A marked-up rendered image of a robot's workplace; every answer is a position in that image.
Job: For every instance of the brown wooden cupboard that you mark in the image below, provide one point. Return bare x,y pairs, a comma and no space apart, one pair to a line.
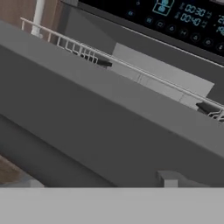
14,10

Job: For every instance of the grey dishwasher door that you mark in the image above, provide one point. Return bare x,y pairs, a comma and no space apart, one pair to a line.
96,122

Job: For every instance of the white round post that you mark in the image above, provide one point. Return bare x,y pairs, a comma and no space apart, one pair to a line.
38,14

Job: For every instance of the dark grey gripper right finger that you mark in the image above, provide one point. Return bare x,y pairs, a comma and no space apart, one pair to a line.
170,178

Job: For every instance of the black dishwasher with lit panel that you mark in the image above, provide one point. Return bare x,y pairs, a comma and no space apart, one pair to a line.
163,35

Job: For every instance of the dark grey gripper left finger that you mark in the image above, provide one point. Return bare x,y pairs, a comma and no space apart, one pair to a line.
35,183

